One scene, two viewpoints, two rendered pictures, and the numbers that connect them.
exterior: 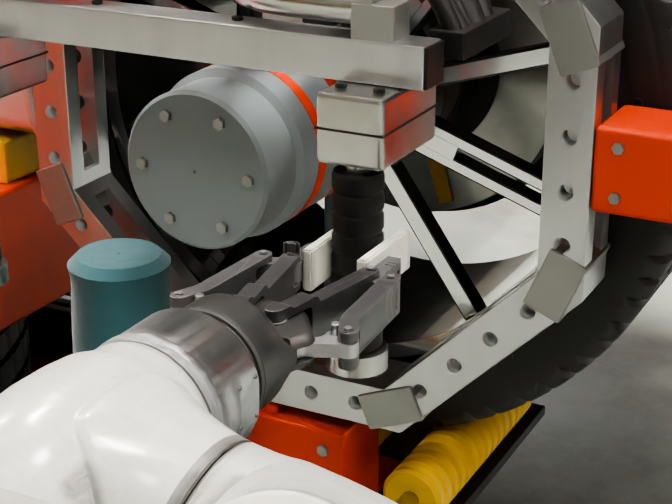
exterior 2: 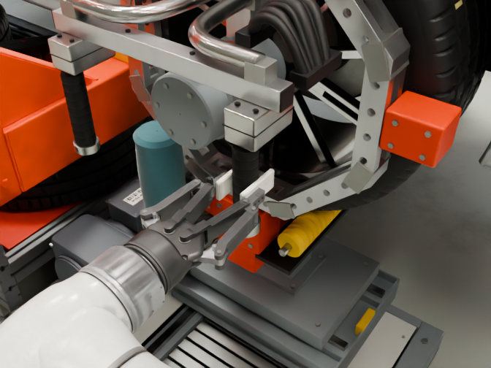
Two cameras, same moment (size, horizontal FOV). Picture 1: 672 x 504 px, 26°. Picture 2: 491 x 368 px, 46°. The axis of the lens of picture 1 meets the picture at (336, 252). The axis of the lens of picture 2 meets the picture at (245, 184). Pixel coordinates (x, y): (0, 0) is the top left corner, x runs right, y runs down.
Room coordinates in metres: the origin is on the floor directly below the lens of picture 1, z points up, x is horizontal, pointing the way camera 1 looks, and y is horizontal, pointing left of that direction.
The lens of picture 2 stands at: (0.33, -0.11, 1.32)
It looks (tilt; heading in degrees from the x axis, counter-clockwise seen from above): 39 degrees down; 9
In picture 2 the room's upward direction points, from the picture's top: straight up
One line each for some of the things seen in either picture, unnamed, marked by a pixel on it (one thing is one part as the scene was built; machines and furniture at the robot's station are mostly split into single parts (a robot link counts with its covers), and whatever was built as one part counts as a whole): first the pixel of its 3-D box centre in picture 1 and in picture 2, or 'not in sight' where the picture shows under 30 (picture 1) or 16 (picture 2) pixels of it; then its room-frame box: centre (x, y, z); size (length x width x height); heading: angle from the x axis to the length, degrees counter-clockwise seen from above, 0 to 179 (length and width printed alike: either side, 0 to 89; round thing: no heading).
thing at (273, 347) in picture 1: (241, 344); (167, 250); (0.79, 0.06, 0.83); 0.09 x 0.08 x 0.07; 153
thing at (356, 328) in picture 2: not in sight; (283, 287); (1.37, -0.05, 0.13); 0.50 x 0.36 x 0.10; 63
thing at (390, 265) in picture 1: (391, 281); (256, 205); (0.89, -0.04, 0.83); 0.05 x 0.03 x 0.01; 152
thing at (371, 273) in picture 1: (324, 310); (216, 226); (0.84, 0.01, 0.83); 0.11 x 0.01 x 0.04; 142
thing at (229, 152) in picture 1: (261, 136); (221, 87); (1.16, 0.06, 0.85); 0.21 x 0.14 x 0.14; 153
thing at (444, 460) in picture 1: (462, 440); (320, 213); (1.25, -0.12, 0.51); 0.29 x 0.06 x 0.06; 153
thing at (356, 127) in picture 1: (377, 113); (259, 114); (0.96, -0.03, 0.93); 0.09 x 0.05 x 0.05; 153
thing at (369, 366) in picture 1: (357, 263); (245, 186); (0.93, -0.01, 0.83); 0.04 x 0.04 x 0.16
